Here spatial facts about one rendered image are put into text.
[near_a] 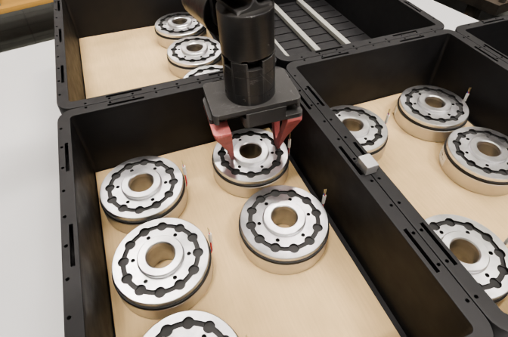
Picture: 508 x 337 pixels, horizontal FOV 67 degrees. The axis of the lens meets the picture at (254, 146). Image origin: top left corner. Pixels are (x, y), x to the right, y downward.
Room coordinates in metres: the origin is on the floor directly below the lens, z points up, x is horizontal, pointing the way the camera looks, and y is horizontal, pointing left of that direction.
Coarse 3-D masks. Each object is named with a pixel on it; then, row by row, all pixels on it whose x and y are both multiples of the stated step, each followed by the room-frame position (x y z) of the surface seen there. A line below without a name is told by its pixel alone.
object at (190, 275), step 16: (144, 224) 0.25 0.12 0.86; (160, 224) 0.25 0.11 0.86; (176, 224) 0.25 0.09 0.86; (192, 224) 0.25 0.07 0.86; (128, 240) 0.23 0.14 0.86; (144, 240) 0.23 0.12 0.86; (192, 240) 0.23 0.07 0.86; (128, 256) 0.21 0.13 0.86; (192, 256) 0.21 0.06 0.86; (208, 256) 0.21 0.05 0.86; (112, 272) 0.19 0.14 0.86; (128, 272) 0.19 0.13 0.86; (176, 272) 0.19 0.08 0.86; (192, 272) 0.19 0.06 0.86; (128, 288) 0.17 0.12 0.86; (144, 288) 0.17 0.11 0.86; (160, 288) 0.17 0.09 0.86; (176, 288) 0.17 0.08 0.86; (192, 288) 0.17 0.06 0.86; (144, 304) 0.16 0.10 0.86; (160, 304) 0.16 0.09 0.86
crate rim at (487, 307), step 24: (360, 48) 0.51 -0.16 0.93; (384, 48) 0.52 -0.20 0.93; (480, 48) 0.51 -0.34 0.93; (288, 72) 0.45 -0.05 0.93; (504, 72) 0.46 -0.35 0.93; (312, 96) 0.39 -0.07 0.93; (336, 120) 0.35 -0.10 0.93; (360, 144) 0.31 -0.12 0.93; (408, 216) 0.21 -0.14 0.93; (432, 240) 0.18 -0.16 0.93; (456, 264) 0.16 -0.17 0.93; (480, 288) 0.14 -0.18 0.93; (504, 336) 0.11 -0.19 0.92
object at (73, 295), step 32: (160, 96) 0.40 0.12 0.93; (64, 128) 0.33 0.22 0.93; (320, 128) 0.33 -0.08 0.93; (64, 160) 0.28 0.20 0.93; (352, 160) 0.28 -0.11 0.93; (64, 192) 0.24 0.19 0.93; (384, 192) 0.24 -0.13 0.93; (64, 224) 0.20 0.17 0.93; (64, 256) 0.17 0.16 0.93; (416, 256) 0.17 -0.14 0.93; (64, 288) 0.14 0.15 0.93; (448, 288) 0.14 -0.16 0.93; (64, 320) 0.11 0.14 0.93; (480, 320) 0.11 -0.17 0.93
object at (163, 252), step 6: (162, 246) 0.22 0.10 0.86; (168, 246) 0.22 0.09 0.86; (150, 252) 0.21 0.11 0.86; (156, 252) 0.22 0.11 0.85; (162, 252) 0.22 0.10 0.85; (168, 252) 0.22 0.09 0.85; (174, 252) 0.22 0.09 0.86; (150, 258) 0.21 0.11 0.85; (156, 258) 0.22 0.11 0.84; (162, 258) 0.22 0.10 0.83; (168, 258) 0.22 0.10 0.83; (150, 264) 0.21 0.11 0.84
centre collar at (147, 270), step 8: (152, 240) 0.22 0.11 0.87; (160, 240) 0.22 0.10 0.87; (168, 240) 0.22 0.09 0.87; (176, 240) 0.22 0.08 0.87; (144, 248) 0.21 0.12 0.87; (152, 248) 0.22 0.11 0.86; (176, 248) 0.21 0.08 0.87; (144, 256) 0.20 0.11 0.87; (176, 256) 0.20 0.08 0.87; (144, 264) 0.20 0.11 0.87; (168, 264) 0.20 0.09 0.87; (176, 264) 0.20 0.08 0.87; (144, 272) 0.19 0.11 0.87; (152, 272) 0.19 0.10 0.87; (160, 272) 0.19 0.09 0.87; (168, 272) 0.19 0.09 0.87
